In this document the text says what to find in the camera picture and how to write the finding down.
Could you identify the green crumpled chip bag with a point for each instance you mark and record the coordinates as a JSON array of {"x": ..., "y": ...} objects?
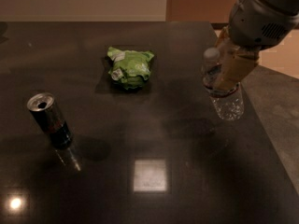
[{"x": 131, "y": 68}]

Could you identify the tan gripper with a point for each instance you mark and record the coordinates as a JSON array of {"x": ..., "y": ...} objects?
[{"x": 256, "y": 24}]

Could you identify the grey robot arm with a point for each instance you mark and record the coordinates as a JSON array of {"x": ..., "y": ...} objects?
[{"x": 254, "y": 25}]

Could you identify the dark energy drink can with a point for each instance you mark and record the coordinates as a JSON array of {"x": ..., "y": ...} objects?
[{"x": 50, "y": 119}]

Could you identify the clear plastic water bottle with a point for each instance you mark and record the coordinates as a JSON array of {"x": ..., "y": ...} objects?
[{"x": 228, "y": 103}]

